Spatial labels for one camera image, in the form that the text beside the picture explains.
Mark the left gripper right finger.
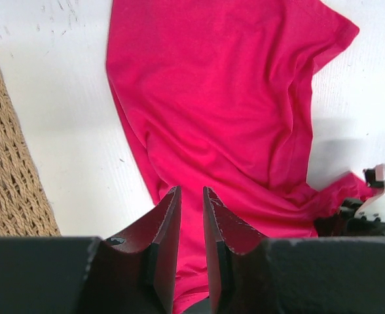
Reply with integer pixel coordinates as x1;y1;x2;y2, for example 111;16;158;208
203;186;278;313

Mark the wicker laundry basket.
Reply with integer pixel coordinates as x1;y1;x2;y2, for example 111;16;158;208
0;70;60;237

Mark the pink t shirt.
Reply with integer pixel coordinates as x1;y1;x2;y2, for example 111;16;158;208
106;1;373;313

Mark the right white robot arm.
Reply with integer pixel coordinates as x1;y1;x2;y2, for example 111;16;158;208
315;164;385;237

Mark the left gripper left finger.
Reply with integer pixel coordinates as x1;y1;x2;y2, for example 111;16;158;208
77;186;181;313

